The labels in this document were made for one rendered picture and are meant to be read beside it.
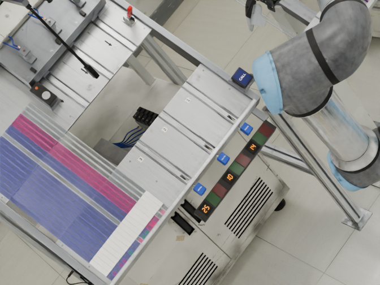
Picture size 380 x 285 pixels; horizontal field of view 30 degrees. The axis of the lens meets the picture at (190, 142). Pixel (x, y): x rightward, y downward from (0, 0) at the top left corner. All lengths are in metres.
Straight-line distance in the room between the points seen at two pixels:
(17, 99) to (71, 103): 0.16
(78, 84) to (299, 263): 1.04
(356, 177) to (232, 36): 2.10
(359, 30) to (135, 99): 1.40
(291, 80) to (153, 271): 1.25
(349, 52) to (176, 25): 2.81
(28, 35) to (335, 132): 0.99
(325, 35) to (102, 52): 0.95
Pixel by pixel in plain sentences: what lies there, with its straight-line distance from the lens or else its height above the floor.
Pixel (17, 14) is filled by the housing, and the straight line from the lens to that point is 2.12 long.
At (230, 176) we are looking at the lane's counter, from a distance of 2.00.
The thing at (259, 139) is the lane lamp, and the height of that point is 0.66.
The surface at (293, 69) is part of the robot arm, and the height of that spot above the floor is 1.16.
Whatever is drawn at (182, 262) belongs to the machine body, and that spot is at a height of 0.28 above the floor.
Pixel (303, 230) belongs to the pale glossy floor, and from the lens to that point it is 2.65.
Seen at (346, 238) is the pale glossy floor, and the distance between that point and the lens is 2.55.
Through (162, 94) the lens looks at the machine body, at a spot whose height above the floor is 0.62.
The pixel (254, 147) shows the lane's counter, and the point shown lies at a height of 0.66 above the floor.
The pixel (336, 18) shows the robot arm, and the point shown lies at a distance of 1.35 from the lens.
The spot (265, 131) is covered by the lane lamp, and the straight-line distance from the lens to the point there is 2.04.
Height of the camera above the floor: 1.97
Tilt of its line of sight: 37 degrees down
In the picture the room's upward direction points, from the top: 43 degrees counter-clockwise
